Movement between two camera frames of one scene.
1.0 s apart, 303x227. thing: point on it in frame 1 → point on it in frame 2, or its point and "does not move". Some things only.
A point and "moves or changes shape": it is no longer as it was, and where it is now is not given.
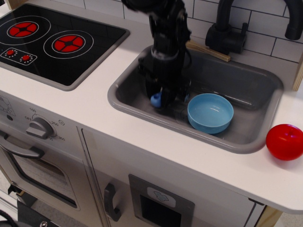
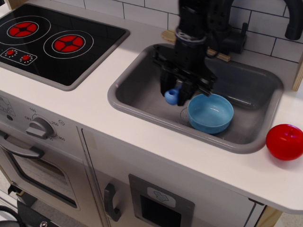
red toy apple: (285, 142) does not move
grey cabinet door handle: (113, 213) does not move
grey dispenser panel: (158, 207) does not move
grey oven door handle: (33, 152) does not move
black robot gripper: (168, 76) → (187, 62)
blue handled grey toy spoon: (155, 100) moves or changes shape
